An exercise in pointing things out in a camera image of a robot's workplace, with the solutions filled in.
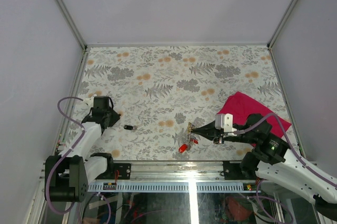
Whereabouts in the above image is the floral table mat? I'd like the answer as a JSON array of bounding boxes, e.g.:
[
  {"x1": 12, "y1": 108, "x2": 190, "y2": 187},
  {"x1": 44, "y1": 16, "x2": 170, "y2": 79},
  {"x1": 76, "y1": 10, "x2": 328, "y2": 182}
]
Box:
[{"x1": 62, "y1": 45, "x2": 290, "y2": 161}]

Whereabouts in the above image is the key bunch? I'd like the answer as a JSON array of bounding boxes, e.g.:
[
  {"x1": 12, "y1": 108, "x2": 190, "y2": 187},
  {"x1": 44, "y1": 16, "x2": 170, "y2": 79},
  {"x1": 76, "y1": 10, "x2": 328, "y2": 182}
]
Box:
[{"x1": 179, "y1": 122, "x2": 199, "y2": 153}]

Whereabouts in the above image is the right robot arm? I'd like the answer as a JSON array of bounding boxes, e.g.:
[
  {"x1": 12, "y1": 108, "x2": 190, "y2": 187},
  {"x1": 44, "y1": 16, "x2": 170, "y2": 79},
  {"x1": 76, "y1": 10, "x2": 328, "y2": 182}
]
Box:
[{"x1": 189, "y1": 113, "x2": 336, "y2": 220}]

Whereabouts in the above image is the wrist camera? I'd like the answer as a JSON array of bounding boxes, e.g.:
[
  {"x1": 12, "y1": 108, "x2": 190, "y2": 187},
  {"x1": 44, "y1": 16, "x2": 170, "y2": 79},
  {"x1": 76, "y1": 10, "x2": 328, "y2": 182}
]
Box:
[
  {"x1": 82, "y1": 96, "x2": 95, "y2": 107},
  {"x1": 214, "y1": 113, "x2": 236, "y2": 136}
]

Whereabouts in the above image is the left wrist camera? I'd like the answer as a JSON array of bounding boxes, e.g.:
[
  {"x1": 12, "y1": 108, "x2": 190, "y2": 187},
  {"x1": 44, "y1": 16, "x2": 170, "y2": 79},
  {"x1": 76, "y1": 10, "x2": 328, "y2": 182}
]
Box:
[{"x1": 82, "y1": 96, "x2": 95, "y2": 107}]

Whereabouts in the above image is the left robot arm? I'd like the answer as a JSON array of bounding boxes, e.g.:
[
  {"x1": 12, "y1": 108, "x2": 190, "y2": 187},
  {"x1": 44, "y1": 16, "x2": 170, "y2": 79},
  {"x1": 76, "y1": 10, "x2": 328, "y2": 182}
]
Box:
[{"x1": 45, "y1": 96, "x2": 121, "y2": 203}]

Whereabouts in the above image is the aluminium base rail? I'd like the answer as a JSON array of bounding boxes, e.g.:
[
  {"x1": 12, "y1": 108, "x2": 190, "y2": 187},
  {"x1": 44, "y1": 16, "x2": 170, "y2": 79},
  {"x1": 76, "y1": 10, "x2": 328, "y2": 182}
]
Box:
[{"x1": 88, "y1": 161, "x2": 256, "y2": 193}]

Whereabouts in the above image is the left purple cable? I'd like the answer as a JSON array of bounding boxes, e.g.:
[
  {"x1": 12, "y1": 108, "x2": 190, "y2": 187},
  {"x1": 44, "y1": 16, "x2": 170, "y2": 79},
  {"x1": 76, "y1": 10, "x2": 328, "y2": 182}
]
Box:
[{"x1": 45, "y1": 96, "x2": 92, "y2": 214}]

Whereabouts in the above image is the black head silver key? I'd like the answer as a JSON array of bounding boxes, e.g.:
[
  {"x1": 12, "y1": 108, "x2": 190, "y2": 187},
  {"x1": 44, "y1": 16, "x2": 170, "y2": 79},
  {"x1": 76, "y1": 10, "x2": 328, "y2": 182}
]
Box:
[{"x1": 123, "y1": 124, "x2": 142, "y2": 131}]

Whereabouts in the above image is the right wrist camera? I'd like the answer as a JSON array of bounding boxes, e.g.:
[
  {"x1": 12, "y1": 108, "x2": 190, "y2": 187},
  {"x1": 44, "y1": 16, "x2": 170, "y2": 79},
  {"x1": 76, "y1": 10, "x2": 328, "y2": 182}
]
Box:
[{"x1": 214, "y1": 113, "x2": 236, "y2": 136}]

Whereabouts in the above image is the pink cloth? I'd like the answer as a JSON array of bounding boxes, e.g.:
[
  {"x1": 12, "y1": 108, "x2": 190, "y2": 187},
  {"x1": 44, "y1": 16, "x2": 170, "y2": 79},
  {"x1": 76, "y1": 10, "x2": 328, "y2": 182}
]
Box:
[{"x1": 218, "y1": 92, "x2": 291, "y2": 138}]

